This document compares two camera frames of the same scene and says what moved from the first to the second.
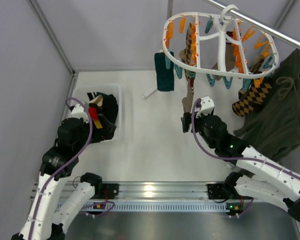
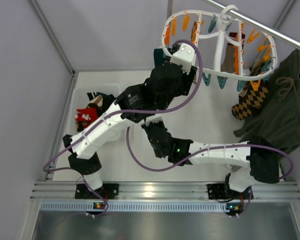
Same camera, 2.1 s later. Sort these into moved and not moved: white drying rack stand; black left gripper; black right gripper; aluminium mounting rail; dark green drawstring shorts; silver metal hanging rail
Moved: black left gripper; black right gripper
Not moved: dark green drawstring shorts; white drying rack stand; aluminium mounting rail; silver metal hanging rail
